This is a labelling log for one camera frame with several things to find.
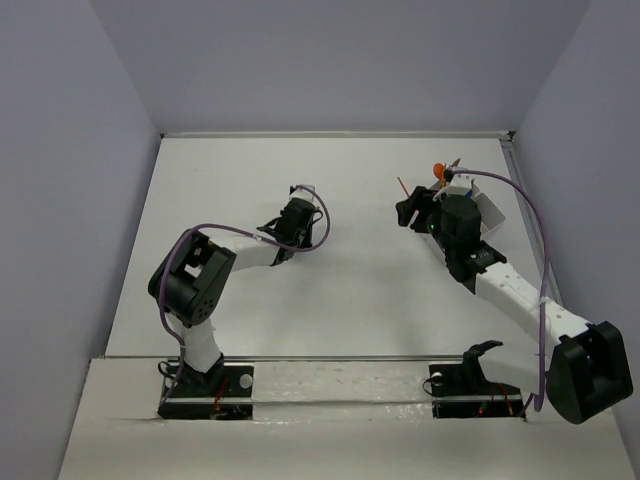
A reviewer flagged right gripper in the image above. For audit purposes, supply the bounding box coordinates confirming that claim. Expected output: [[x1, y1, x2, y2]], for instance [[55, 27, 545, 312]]
[[396, 185, 455, 255]]

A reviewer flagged red chopstick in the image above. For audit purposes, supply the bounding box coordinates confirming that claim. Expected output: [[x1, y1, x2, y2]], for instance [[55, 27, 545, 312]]
[[396, 176, 410, 198]]

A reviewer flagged orange plastic spoon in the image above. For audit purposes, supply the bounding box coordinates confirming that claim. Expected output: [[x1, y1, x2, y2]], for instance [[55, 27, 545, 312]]
[[433, 163, 447, 181]]

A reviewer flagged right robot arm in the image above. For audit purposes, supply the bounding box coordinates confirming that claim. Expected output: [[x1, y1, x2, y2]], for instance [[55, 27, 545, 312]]
[[395, 186, 633, 424]]

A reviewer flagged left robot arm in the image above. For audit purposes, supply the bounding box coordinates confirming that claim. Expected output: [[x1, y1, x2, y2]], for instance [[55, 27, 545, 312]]
[[148, 185, 331, 395]]

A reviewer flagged white divided container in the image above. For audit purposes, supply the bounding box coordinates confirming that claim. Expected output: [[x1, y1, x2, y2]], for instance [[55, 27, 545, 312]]
[[419, 179, 506, 261]]

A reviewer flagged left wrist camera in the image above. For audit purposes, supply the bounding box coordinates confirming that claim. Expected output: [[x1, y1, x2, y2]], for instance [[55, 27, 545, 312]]
[[289, 184, 316, 204]]

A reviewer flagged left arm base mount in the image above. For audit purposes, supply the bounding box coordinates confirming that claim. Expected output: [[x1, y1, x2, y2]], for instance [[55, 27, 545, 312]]
[[157, 357, 254, 421]]

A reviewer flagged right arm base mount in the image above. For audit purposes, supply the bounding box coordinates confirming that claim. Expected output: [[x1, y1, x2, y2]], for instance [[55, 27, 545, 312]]
[[422, 340, 527, 419]]

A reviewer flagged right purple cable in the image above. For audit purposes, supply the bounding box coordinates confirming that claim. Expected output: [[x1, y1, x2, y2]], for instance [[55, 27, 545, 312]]
[[449, 169, 551, 414]]

